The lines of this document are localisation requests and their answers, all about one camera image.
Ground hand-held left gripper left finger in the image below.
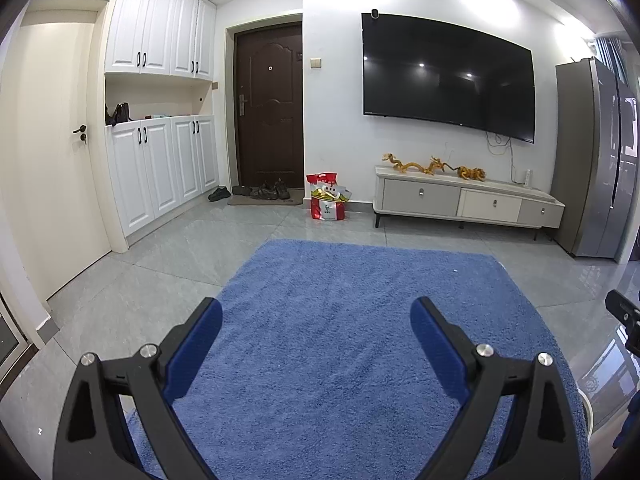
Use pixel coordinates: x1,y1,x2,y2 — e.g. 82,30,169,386
59,297,223,480

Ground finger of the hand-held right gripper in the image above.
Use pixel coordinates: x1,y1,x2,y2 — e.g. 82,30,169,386
605,290,640,356

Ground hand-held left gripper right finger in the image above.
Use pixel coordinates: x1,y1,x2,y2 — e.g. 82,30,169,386
410,296,586,480

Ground white round trash bin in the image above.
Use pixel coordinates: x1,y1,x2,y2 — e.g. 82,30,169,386
577,390,596,436

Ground blue fluffy blanket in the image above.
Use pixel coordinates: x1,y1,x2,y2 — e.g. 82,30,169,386
125,239,593,480

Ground white grey television stand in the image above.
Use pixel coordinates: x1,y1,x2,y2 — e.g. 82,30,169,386
372,165,566,241

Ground grey refrigerator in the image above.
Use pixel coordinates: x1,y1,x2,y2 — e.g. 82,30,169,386
550,57,640,263

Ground grey doormat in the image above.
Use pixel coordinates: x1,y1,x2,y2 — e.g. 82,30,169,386
227,191,304,207

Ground red white shopping bag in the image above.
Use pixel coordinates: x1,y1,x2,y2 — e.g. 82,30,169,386
310,185,353,221

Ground white base cabinet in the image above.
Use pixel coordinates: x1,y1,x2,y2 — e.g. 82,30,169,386
105,115,220,238

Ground dark framed glass door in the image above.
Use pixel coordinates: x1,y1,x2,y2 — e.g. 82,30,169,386
0,290,31,376

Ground cream interior door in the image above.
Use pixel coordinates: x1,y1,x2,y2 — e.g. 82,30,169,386
10,0,113,301

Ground dark handbag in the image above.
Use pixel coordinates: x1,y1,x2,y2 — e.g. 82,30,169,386
106,102,132,126

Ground brown entrance door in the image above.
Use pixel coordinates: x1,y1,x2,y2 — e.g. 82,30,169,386
234,24,305,192

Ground blue grey curtain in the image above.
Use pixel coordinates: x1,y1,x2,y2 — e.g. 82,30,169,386
595,37,626,81

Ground large black television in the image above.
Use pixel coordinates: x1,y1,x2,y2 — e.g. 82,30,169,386
361,11,537,143

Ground black television cable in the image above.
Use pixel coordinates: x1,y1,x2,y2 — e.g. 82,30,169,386
485,130,528,183

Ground white wall cabinet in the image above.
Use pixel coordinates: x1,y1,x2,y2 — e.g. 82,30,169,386
105,0,218,81

